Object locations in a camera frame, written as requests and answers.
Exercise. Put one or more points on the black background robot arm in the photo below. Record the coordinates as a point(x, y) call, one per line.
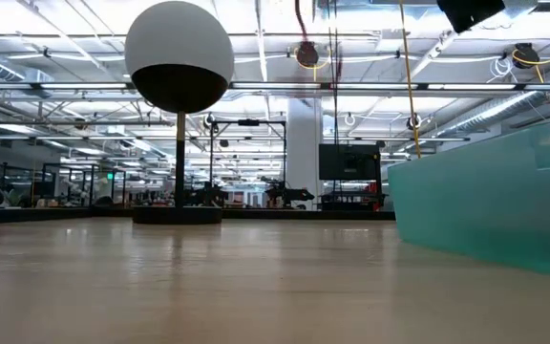
point(289, 195)
point(205, 196)

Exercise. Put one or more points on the translucent teal plastic bin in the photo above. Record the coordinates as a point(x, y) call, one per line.
point(485, 205)

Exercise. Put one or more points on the black monitor screen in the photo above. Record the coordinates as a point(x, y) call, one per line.
point(349, 162)

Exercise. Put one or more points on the white building column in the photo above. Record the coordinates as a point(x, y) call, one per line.
point(303, 143)

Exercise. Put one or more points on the black and red cart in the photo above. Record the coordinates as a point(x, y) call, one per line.
point(351, 200)

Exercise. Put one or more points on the white globe lamp black base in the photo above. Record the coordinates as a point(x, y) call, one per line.
point(179, 38)

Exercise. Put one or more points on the silver ceiling duct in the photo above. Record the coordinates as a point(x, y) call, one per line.
point(494, 112)

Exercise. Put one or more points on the black background station frame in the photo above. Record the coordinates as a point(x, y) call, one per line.
point(248, 122)

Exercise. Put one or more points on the black background workstation frame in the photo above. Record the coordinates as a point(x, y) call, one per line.
point(84, 186)

